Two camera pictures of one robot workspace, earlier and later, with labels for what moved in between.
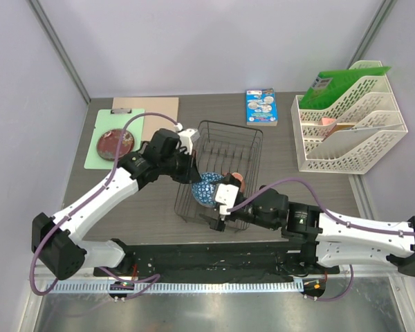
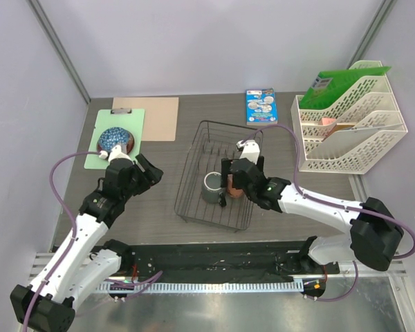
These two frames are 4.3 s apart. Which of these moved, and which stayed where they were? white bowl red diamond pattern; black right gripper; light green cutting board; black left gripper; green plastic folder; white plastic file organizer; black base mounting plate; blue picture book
Moved: black left gripper; white bowl red diamond pattern; black right gripper
Stayed: green plastic folder; light green cutting board; blue picture book; white plastic file organizer; black base mounting plate
